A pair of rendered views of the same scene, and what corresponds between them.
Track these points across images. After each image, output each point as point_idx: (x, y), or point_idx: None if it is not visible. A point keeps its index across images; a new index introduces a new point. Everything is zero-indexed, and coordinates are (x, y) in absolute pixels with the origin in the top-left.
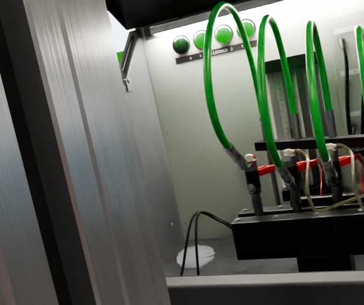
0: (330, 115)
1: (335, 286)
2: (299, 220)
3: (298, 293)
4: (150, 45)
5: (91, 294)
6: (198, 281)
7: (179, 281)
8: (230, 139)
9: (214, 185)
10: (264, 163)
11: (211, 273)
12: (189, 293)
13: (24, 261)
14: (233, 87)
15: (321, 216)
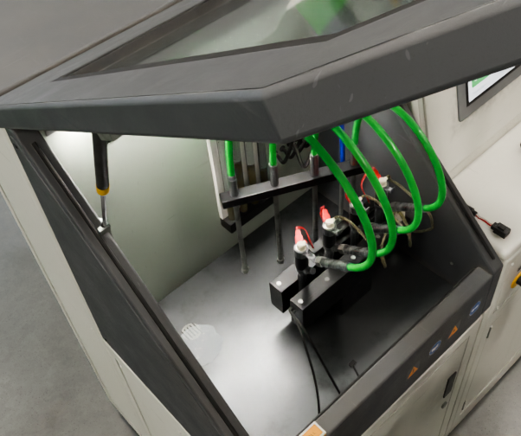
0: (318, 158)
1: (449, 319)
2: (349, 272)
3: (432, 338)
4: (54, 139)
5: None
6: (370, 382)
7: (358, 394)
8: (168, 201)
9: (152, 256)
10: (202, 206)
11: (241, 350)
12: (372, 396)
13: None
14: (169, 146)
15: (362, 259)
